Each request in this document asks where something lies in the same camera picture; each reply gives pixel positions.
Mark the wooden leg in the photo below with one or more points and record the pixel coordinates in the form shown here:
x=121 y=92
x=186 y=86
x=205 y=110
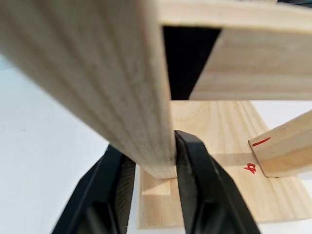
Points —
x=85 y=73
x=280 y=151

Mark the wooden seat board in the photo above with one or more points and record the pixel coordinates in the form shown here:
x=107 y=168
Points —
x=219 y=170

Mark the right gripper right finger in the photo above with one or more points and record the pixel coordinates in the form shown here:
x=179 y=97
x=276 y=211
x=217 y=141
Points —
x=202 y=190

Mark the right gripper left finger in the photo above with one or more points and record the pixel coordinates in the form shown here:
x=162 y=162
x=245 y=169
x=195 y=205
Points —
x=97 y=195

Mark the wooden cross bar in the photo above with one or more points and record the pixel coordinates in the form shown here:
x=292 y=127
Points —
x=243 y=61

